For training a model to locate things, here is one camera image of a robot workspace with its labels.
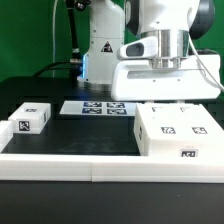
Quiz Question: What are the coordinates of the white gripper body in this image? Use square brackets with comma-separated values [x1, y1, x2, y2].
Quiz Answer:
[111, 55, 221, 102]

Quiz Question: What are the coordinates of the white cabinet door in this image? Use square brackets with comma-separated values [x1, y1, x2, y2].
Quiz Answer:
[134, 104, 185, 140]
[180, 104, 224, 139]

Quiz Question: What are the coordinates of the white cabinet body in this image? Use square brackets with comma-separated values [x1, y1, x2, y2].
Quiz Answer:
[135, 103, 224, 158]

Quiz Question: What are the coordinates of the small white tagged box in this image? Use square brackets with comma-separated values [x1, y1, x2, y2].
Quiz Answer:
[8, 102, 51, 134]

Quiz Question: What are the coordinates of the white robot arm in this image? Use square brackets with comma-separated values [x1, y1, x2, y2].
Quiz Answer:
[78, 0, 224, 101]

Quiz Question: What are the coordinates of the white U-shaped fence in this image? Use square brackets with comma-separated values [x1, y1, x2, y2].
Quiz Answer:
[0, 121, 224, 183]

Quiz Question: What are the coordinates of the white sheet with markers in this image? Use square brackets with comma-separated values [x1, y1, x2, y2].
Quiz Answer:
[60, 101, 136, 116]

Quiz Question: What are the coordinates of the black corrugated cable hose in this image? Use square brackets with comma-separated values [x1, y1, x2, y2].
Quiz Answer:
[32, 0, 92, 79]

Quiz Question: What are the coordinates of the white thin cable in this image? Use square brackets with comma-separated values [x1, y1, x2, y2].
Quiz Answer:
[51, 0, 59, 79]

